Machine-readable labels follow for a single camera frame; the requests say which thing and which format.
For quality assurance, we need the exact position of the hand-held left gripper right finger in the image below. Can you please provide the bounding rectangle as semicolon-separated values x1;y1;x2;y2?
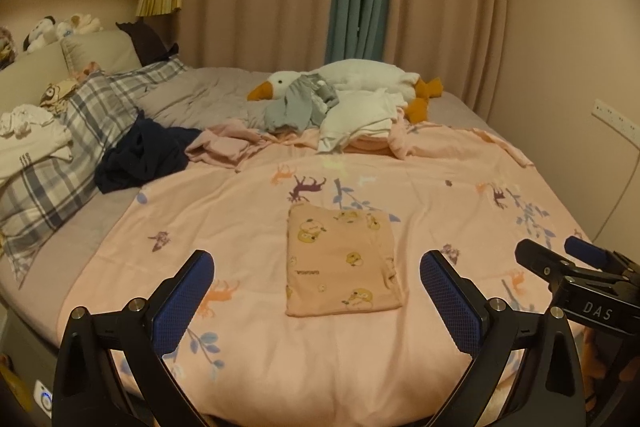
420;249;587;427

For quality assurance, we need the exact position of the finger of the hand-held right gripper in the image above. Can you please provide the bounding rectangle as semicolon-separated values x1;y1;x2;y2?
565;235;640;280
515;238;581;290

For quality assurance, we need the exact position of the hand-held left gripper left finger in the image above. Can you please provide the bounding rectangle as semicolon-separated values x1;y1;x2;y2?
52;249;216;427

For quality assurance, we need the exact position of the orange cartoon print shirt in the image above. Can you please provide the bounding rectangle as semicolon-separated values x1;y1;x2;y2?
285;203;405;319

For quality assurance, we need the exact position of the pink animal print blanket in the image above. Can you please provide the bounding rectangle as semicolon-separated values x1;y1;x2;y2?
60;122;596;413

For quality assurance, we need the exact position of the dark navy garment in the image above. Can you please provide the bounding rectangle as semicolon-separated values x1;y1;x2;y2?
95;117;201;195

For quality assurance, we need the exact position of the pink crumpled garment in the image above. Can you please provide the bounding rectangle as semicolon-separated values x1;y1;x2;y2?
185;118;273;170

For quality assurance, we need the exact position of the pink fleece garment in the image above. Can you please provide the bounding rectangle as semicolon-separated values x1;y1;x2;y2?
345;114;426;162

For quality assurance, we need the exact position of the plaid pillow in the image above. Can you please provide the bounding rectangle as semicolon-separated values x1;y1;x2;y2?
0;57;188;290

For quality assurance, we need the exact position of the white device with blue light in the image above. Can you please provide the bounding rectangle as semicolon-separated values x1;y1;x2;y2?
32;379;55;420

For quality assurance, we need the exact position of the yellow round object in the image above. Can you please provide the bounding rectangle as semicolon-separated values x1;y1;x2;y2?
0;364;31;427

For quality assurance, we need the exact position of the white shirt with black stripes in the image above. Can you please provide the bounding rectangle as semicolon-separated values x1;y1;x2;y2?
0;127;75;188

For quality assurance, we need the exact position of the grey garment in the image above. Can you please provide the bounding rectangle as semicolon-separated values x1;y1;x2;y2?
264;74;341;132

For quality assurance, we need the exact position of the cartoon face print cloth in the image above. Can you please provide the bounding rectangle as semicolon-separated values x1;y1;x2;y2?
40;79;76;112

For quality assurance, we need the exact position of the small white crumpled garment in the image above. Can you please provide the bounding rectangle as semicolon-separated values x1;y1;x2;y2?
0;104;56;138

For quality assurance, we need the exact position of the white goose plush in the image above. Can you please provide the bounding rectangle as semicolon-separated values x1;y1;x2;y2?
246;59;446;125

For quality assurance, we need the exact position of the pink floral cloth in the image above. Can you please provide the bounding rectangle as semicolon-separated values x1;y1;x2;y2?
70;61;106;82

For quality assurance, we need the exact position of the dark brown cloth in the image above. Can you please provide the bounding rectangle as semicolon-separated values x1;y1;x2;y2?
116;19;180;66

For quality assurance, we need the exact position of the beige headboard cushion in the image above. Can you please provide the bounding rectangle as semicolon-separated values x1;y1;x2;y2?
61;29;143;75
0;42;71;118

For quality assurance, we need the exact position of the black and white plush toy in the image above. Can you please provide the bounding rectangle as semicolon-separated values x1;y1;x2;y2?
22;16;58;54

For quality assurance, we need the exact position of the brown patterned plush toy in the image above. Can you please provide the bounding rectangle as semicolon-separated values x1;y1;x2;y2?
0;26;18;68

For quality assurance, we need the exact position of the white wall power strip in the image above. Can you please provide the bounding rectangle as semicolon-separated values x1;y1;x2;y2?
591;99;640;134

